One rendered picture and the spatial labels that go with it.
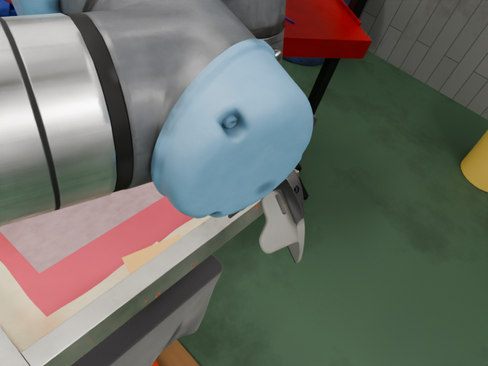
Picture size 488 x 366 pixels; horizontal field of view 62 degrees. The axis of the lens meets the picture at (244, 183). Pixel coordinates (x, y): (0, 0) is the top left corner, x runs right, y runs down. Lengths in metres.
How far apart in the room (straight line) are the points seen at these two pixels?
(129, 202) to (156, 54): 0.68
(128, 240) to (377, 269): 1.94
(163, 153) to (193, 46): 0.04
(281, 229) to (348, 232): 2.16
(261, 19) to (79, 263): 0.53
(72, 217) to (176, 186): 0.68
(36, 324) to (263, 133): 0.57
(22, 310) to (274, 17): 0.55
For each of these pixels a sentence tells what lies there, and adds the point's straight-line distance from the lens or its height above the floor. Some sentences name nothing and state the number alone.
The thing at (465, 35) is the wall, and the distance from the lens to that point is 4.10.
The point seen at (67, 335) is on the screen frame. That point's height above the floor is 1.32.
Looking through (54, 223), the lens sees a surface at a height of 1.21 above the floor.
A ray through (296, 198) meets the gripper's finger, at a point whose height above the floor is 1.59.
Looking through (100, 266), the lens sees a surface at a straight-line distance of 0.72.
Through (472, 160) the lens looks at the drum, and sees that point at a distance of 3.44.
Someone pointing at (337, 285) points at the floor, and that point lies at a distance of 2.34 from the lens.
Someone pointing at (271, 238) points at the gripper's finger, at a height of 1.56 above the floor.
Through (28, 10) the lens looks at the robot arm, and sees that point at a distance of 0.26.
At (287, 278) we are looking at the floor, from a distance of 2.25.
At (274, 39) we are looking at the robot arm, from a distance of 0.34.
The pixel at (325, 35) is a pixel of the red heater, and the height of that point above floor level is 1.11.
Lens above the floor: 1.89
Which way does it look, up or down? 48 degrees down
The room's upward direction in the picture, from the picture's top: 20 degrees clockwise
